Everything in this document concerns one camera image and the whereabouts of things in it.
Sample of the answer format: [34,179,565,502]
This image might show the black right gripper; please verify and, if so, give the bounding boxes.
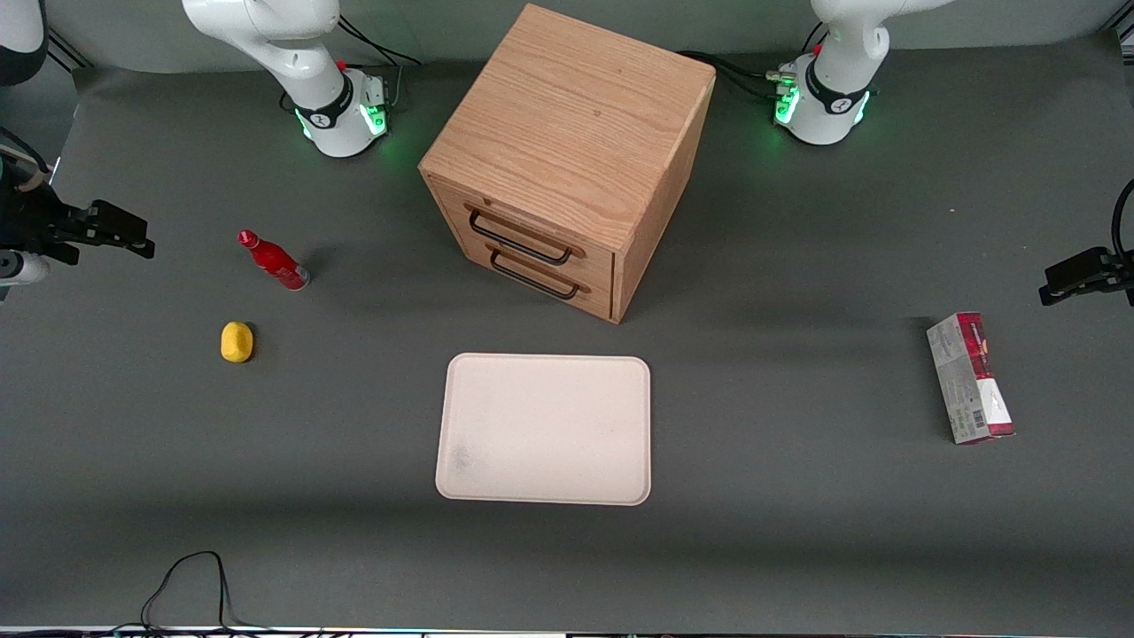
[0,175,157,267]

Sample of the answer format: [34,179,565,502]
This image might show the short black drawer handle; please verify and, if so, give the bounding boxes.
[487,244,592,300]

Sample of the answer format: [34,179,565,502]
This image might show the red coke bottle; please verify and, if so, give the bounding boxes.
[237,230,311,292]

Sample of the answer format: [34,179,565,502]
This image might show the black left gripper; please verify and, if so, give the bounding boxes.
[1038,246,1134,307]

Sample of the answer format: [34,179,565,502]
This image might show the red and grey carton box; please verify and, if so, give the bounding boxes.
[926,312,1016,445]

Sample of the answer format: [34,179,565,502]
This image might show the black right arm base cables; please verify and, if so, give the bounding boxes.
[335,13,423,112]

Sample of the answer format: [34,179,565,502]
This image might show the black left arm base cables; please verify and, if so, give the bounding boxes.
[678,51,798,100]

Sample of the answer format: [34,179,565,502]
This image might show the black arm base cables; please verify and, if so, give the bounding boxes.
[335,13,423,112]
[678,51,798,100]

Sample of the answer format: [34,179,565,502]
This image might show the thin black floor cable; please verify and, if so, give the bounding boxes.
[111,551,324,635]

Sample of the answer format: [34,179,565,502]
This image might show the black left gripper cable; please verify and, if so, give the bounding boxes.
[1111,177,1134,260]

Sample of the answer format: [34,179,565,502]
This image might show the beige plastic tray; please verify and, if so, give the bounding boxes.
[435,353,652,507]

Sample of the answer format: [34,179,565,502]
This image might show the black aluminium frame rail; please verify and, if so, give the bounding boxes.
[35,22,95,74]

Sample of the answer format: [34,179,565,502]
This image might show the wooden drawer cabinet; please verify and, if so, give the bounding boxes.
[418,4,717,324]

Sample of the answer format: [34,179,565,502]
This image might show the long black drawer handle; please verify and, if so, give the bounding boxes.
[467,206,586,267]

